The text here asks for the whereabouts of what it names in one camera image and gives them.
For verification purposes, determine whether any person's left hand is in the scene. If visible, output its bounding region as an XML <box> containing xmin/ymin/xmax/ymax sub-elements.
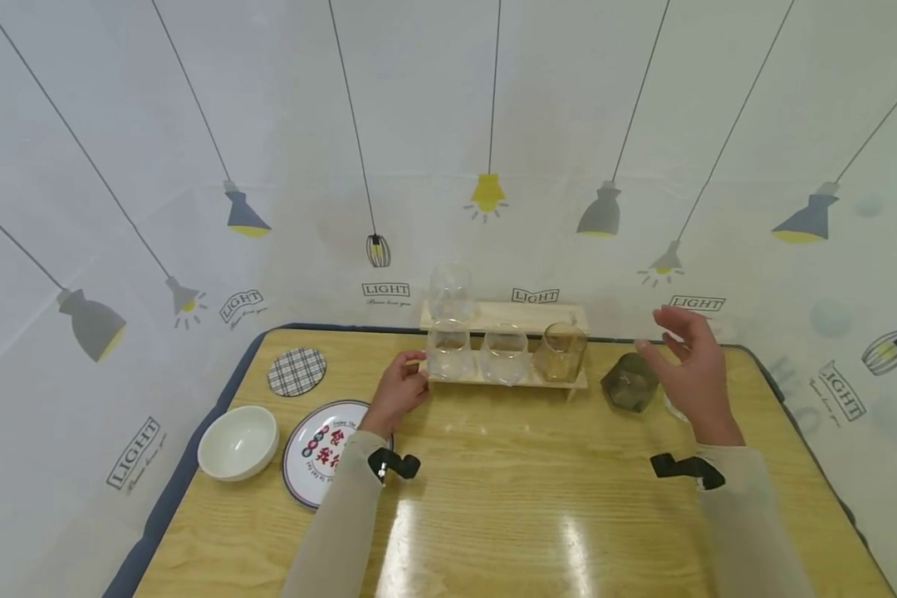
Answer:
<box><xmin>358</xmin><ymin>350</ymin><xmax>430</xmax><ymax>441</ymax></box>

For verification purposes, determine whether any person's right hand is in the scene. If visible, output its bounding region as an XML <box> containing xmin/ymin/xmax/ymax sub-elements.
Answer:
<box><xmin>634</xmin><ymin>305</ymin><xmax>747</xmax><ymax>447</ymax></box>

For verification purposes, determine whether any wooden two-tier rack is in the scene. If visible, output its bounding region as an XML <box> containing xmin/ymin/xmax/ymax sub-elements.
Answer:
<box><xmin>419</xmin><ymin>301</ymin><xmax>591</xmax><ymax>403</ymax></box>

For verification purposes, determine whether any person's left forearm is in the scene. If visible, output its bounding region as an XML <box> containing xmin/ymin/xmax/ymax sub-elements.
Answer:
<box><xmin>280</xmin><ymin>430</ymin><xmax>397</xmax><ymax>598</ymax></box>

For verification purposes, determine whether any person's right forearm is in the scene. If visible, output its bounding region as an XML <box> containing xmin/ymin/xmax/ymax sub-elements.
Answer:
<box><xmin>691</xmin><ymin>443</ymin><xmax>820</xmax><ymax>598</ymax></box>

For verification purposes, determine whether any grey hexagonal glass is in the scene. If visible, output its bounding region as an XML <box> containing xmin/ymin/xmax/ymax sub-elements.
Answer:
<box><xmin>600</xmin><ymin>352</ymin><xmax>660</xmax><ymax>414</ymax></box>

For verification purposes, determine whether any clear drinking glass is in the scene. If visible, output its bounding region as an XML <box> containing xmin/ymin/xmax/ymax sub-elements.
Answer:
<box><xmin>426</xmin><ymin>320</ymin><xmax>475</xmax><ymax>381</ymax></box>
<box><xmin>428</xmin><ymin>264</ymin><xmax>477</xmax><ymax>323</ymax></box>
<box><xmin>480</xmin><ymin>326</ymin><xmax>531</xmax><ymax>385</ymax></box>

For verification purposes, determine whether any amber drinking glass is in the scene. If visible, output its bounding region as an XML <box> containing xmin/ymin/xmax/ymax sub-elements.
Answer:
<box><xmin>532</xmin><ymin>322</ymin><xmax>589</xmax><ymax>383</ymax></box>

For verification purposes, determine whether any black wrist band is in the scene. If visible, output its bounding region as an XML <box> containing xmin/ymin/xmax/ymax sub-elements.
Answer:
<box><xmin>649</xmin><ymin>453</ymin><xmax>726</xmax><ymax>491</ymax></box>
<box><xmin>367</xmin><ymin>447</ymin><xmax>422</xmax><ymax>484</ymax></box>

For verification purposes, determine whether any round plaid coaster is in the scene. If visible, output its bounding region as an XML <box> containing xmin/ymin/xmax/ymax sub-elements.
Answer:
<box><xmin>267</xmin><ymin>347</ymin><xmax>328</xmax><ymax>398</ymax></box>

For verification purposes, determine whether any white printed plate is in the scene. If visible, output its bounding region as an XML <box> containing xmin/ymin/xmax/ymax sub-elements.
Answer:
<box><xmin>282</xmin><ymin>399</ymin><xmax>395</xmax><ymax>509</ymax></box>

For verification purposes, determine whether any white bowl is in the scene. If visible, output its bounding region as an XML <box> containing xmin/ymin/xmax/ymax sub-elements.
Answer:
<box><xmin>197</xmin><ymin>405</ymin><xmax>280</xmax><ymax>483</ymax></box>

